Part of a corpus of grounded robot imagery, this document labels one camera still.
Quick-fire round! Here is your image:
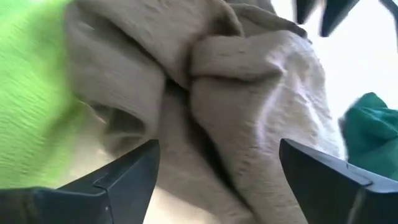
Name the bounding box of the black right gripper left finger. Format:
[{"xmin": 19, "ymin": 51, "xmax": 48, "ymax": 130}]
[{"xmin": 0, "ymin": 139, "xmax": 161, "ymax": 224}]

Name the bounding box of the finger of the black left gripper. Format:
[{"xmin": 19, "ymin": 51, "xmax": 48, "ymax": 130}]
[
  {"xmin": 294, "ymin": 0, "xmax": 318, "ymax": 26},
  {"xmin": 320, "ymin": 0, "xmax": 361, "ymax": 38}
]

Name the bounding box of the dark green towel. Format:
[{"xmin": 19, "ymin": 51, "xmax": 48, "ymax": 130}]
[{"xmin": 338, "ymin": 92, "xmax": 398, "ymax": 182}]

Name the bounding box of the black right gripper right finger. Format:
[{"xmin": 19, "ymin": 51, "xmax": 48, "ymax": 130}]
[{"xmin": 279, "ymin": 138, "xmax": 398, "ymax": 224}]

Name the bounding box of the lime green towel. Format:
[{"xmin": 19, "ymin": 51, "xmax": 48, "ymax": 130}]
[{"xmin": 0, "ymin": 0, "xmax": 85, "ymax": 189}]

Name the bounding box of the dark grey towel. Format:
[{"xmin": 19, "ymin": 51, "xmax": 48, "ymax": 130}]
[{"xmin": 63, "ymin": 0, "xmax": 346, "ymax": 224}]

